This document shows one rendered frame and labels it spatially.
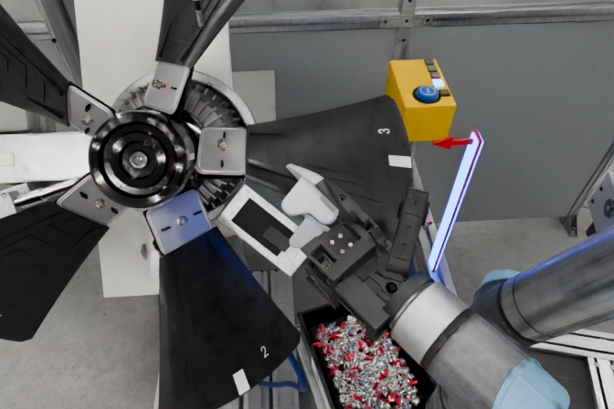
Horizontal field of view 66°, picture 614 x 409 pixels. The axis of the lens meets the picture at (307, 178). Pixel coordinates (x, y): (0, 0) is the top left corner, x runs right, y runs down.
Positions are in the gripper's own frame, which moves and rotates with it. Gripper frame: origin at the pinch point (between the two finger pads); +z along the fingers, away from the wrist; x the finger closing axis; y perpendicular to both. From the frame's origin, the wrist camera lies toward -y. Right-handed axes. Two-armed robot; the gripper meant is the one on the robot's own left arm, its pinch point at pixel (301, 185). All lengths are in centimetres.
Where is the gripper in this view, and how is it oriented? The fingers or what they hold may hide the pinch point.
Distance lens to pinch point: 59.6
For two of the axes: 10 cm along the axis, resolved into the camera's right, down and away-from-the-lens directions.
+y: -7.5, 5.5, -3.7
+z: -6.5, -5.5, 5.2
